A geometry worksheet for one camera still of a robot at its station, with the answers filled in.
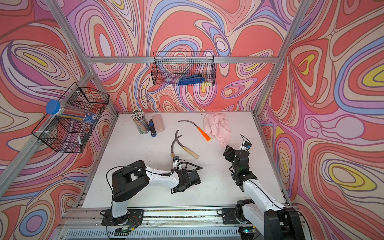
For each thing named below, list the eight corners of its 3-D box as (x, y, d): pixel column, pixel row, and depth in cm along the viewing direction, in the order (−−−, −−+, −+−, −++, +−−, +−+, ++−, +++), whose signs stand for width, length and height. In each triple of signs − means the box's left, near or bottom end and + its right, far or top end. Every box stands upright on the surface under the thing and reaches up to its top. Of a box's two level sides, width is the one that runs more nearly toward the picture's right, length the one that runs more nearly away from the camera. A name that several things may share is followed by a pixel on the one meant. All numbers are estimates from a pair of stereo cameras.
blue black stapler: (152, 137, 108) (151, 134, 105) (149, 123, 117) (148, 119, 113) (157, 136, 109) (156, 132, 105) (154, 122, 117) (153, 118, 114)
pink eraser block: (155, 133, 110) (155, 130, 108) (152, 117, 121) (151, 114, 119) (165, 130, 112) (164, 128, 109) (161, 115, 122) (160, 112, 120)
